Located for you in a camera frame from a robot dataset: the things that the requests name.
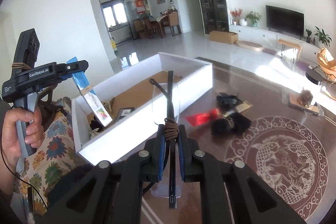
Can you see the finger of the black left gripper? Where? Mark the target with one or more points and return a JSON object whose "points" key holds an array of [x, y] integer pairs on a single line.
{"points": [[75, 67], [51, 80]]}

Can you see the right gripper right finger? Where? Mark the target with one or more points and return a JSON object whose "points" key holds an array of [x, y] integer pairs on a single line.
{"points": [[230, 192]]}

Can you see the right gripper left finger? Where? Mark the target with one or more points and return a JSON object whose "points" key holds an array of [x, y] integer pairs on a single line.
{"points": [[112, 193]]}

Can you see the blue white ointment box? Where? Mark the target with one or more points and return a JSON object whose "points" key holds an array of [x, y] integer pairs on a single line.
{"points": [[90, 97]]}

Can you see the black velvet pouch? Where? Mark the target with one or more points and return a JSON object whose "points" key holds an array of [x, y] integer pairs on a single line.
{"points": [[235, 124], [96, 128]]}

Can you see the red snack packet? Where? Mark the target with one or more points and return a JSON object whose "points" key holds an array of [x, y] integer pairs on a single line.
{"points": [[202, 118]]}

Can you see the person left hand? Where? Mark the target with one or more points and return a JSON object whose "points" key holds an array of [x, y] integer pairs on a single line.
{"points": [[11, 139]]}

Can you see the white box with brown bottom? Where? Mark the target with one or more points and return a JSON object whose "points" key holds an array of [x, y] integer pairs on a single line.
{"points": [[131, 88]]}

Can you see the black hair clip bundle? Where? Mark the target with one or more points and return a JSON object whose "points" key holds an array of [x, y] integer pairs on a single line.
{"points": [[226, 102]]}

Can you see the clear jar with dried herbs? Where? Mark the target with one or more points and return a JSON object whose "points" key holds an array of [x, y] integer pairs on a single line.
{"points": [[311, 88]]}

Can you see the cardboard box on floor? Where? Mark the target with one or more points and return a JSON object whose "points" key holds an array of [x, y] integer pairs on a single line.
{"points": [[224, 37]]}

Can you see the wooden bench stool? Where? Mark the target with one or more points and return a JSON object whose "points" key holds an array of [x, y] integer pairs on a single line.
{"points": [[290, 49]]}

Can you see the wooden lounge chair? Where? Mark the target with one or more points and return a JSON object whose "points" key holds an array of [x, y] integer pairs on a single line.
{"points": [[327, 63]]}

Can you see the black flat television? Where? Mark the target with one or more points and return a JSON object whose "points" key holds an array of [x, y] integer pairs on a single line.
{"points": [[285, 20]]}

